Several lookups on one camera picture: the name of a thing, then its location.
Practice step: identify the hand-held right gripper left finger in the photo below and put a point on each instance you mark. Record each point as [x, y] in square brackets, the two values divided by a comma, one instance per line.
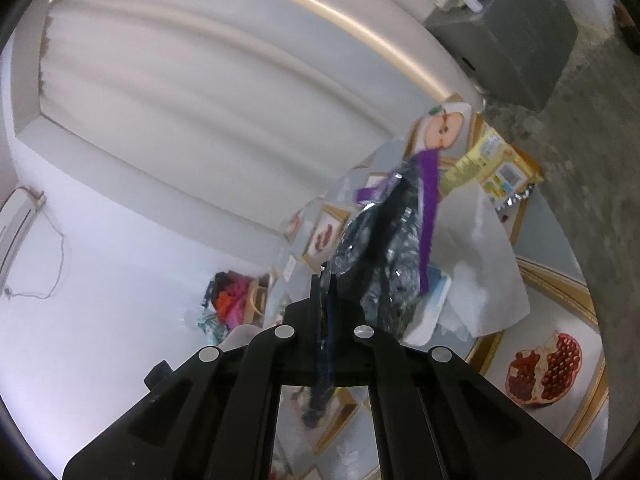
[317, 340]

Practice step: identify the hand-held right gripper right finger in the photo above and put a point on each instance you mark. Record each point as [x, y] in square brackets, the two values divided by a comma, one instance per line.
[331, 345]

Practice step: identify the purple foil snack bag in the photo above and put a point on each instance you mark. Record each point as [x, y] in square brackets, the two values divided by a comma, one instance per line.
[385, 240]

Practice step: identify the white tissue paper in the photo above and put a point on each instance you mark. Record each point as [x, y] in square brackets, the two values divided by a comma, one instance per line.
[480, 260]

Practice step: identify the pile of colourful clothes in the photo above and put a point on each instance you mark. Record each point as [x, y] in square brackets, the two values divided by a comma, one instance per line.
[225, 305]

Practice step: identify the pale blue carton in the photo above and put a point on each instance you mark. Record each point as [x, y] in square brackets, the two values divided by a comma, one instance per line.
[432, 305]

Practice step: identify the fruit print tablecloth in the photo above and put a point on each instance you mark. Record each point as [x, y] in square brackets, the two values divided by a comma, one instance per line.
[545, 310]

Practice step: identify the yellow snack bag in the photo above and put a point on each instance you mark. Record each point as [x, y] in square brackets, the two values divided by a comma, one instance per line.
[480, 165]

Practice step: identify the white curtain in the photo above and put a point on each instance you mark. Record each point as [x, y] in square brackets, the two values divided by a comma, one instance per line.
[200, 85]

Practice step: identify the grey cabinet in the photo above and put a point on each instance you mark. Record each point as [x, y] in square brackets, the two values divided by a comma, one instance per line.
[520, 40]

